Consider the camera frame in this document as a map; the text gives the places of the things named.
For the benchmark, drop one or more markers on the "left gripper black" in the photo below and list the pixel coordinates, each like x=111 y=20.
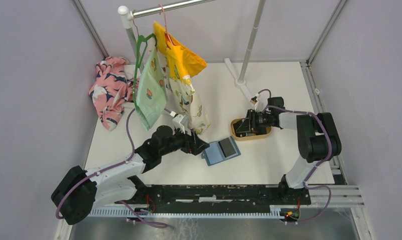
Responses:
x=193 y=144

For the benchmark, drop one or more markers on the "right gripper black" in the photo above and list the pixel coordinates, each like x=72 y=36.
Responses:
x=249 y=125

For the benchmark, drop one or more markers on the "tan oval card tray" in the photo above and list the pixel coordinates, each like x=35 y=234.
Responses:
x=250 y=136

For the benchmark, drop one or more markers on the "blue leather card holder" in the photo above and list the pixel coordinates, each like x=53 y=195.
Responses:
x=213 y=155

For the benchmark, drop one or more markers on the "grey card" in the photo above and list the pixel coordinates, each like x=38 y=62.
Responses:
x=227 y=147

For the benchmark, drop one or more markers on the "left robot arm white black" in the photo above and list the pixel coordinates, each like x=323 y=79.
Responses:
x=81 y=191

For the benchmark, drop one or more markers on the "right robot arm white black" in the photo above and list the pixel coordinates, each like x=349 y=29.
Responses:
x=317 y=137

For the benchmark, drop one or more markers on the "cream printed garment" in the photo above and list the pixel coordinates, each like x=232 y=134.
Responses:
x=186 y=99

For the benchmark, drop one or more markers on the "mint green printed cloth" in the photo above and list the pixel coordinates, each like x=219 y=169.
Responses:
x=151 y=97

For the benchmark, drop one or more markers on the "yellow garment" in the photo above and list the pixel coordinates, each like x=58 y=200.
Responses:
x=182 y=62

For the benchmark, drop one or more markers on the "pink patterned garment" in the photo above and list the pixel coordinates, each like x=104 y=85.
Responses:
x=112 y=88

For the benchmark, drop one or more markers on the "green clothes hanger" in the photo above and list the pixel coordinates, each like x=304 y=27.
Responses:
x=139 y=60

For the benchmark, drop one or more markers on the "pink clothes hanger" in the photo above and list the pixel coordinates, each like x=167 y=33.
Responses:
x=163 y=12

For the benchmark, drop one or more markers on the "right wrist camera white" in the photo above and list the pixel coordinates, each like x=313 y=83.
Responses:
x=254 y=100

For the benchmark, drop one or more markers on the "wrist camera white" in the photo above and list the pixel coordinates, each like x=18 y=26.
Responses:
x=254 y=100
x=180 y=122

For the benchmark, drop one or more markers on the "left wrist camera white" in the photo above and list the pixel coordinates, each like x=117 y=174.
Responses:
x=180 y=122

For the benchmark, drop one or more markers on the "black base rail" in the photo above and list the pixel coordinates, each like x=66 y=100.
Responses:
x=218 y=198

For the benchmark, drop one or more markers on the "white slotted cable duct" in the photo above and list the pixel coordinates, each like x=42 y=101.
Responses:
x=123 y=212

